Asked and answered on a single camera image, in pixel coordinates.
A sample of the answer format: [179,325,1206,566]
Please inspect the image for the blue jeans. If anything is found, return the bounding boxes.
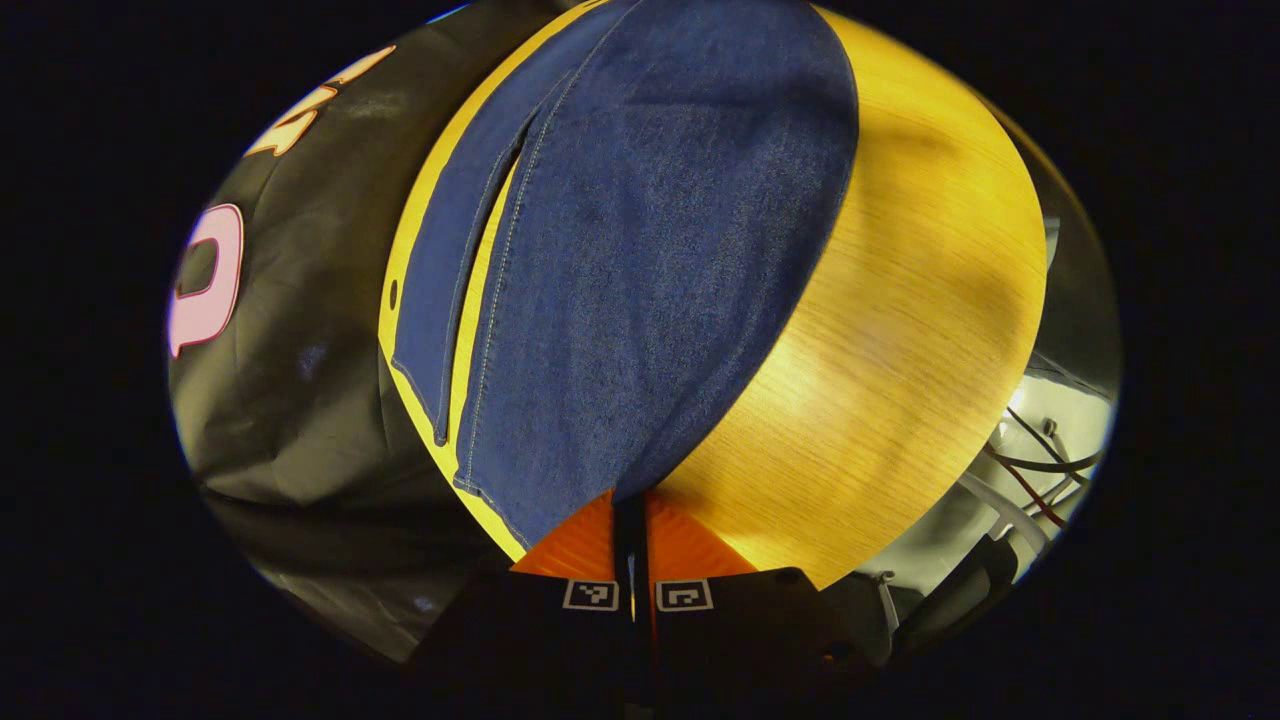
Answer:
[390,0,861,551]

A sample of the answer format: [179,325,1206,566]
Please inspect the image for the white tube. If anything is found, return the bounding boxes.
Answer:
[955,470,1051,556]

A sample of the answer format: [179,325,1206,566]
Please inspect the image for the thin black cable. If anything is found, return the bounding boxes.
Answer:
[985,405,1101,476]

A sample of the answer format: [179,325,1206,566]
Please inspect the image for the thin red cable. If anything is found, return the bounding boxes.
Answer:
[985,445,1066,529]

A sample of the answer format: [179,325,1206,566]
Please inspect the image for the black backdrop cloth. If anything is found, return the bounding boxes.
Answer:
[165,0,561,666]

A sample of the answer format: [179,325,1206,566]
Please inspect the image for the dark curved bar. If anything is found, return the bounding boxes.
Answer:
[880,535,1021,651]

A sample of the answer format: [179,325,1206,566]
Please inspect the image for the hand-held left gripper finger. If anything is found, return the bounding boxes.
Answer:
[634,488,891,720]
[405,488,635,720]

